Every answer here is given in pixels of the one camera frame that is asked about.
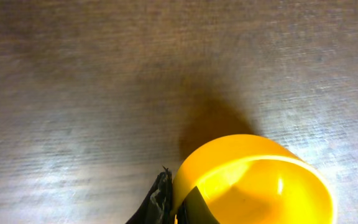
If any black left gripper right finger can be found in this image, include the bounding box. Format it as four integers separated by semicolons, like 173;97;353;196
177;187;219;224

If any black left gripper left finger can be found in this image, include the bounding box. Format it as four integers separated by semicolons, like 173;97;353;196
126;167;173;224

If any yellow plastic bowl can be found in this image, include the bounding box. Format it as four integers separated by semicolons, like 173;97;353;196
172;134;338;224

